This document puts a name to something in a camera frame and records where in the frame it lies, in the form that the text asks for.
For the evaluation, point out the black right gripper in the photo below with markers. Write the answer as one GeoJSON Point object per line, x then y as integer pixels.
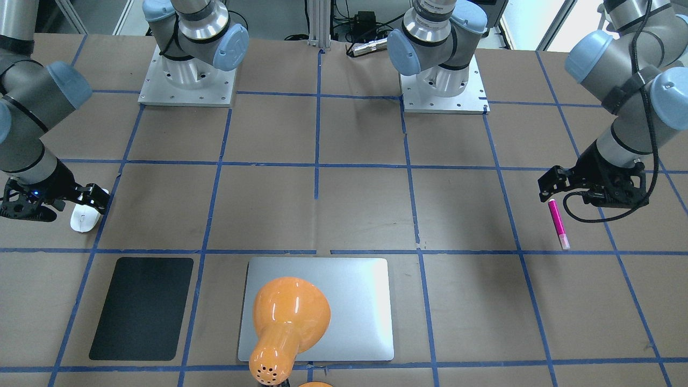
{"type": "Point", "coordinates": [60, 180]}

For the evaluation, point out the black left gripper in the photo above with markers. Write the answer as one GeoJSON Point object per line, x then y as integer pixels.
{"type": "Point", "coordinates": [587, 169]}

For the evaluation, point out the white computer mouse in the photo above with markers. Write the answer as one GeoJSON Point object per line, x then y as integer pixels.
{"type": "Point", "coordinates": [84, 218]}

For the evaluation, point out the pink highlighter pen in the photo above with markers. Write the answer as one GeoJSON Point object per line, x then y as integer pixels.
{"type": "Point", "coordinates": [558, 224]}

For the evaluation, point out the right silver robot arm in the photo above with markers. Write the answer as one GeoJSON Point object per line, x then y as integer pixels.
{"type": "Point", "coordinates": [196, 39]}

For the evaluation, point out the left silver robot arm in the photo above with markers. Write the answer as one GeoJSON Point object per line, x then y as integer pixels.
{"type": "Point", "coordinates": [635, 77]}

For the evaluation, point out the black mousepad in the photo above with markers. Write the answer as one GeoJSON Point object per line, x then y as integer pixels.
{"type": "Point", "coordinates": [142, 316]}

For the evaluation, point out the silver laptop notebook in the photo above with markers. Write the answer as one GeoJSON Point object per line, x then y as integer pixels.
{"type": "Point", "coordinates": [357, 289]}

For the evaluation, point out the orange desk lamp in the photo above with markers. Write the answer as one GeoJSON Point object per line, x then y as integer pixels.
{"type": "Point", "coordinates": [290, 315]}

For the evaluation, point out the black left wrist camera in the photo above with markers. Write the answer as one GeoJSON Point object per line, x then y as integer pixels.
{"type": "Point", "coordinates": [613, 197]}

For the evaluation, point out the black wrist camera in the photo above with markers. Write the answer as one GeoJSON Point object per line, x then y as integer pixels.
{"type": "Point", "coordinates": [613, 197]}
{"type": "Point", "coordinates": [26, 209]}

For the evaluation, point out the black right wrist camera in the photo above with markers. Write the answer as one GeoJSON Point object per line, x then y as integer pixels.
{"type": "Point", "coordinates": [26, 209]}

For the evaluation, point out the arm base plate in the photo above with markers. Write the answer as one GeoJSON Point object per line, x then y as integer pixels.
{"type": "Point", "coordinates": [439, 90]}
{"type": "Point", "coordinates": [190, 83]}

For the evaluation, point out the aluminium frame post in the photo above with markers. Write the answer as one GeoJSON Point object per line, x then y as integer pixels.
{"type": "Point", "coordinates": [319, 23]}

